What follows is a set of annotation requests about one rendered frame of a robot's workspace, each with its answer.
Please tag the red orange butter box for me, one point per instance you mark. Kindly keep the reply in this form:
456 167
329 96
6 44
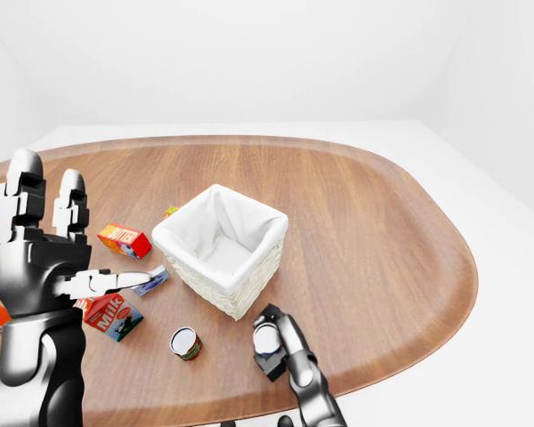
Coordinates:
122 239

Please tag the small blue silver packet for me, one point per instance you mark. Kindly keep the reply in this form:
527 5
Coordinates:
156 281

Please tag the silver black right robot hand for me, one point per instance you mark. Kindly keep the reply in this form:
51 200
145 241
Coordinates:
305 374

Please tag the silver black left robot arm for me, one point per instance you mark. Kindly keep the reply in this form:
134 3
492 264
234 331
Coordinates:
22 356

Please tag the white woven basket with liner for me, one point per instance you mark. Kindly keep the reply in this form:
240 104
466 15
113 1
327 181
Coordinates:
220 253

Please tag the red milk carton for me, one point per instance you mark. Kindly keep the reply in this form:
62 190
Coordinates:
113 316

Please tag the blue tin with white lid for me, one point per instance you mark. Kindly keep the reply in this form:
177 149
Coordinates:
266 339

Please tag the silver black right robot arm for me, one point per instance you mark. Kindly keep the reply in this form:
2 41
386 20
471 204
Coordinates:
322 411

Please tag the small yellow red box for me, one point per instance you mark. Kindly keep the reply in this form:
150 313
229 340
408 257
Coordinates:
171 211

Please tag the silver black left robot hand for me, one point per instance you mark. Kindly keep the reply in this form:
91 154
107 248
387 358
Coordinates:
31 276

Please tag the red green labelled tin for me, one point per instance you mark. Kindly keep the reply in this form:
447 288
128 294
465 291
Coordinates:
184 343

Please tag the small dark shape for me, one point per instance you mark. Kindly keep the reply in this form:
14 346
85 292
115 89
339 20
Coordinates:
228 424
285 421

